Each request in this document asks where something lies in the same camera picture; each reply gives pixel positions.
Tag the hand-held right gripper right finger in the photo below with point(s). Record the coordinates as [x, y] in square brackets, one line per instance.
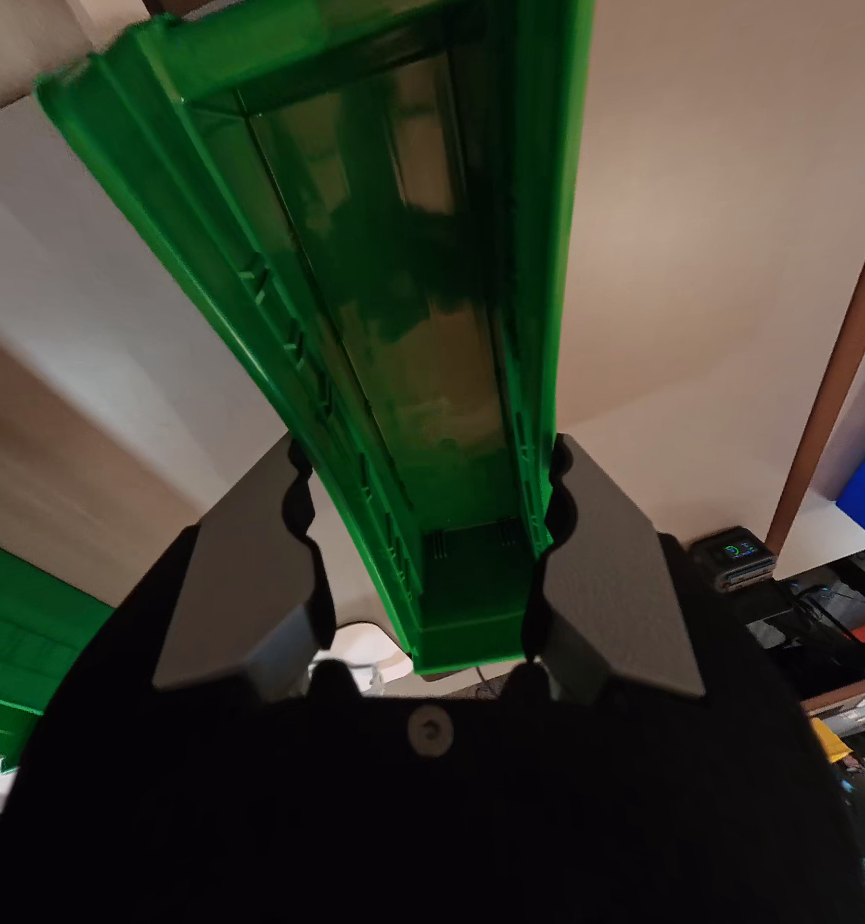
[613, 577]

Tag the black battery charger case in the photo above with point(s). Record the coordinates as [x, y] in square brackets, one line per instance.
[735, 556]

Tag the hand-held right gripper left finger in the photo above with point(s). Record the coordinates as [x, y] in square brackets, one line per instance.
[237, 577]

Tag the green plastic storage bin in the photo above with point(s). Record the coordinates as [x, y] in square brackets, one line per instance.
[375, 289]
[21, 635]

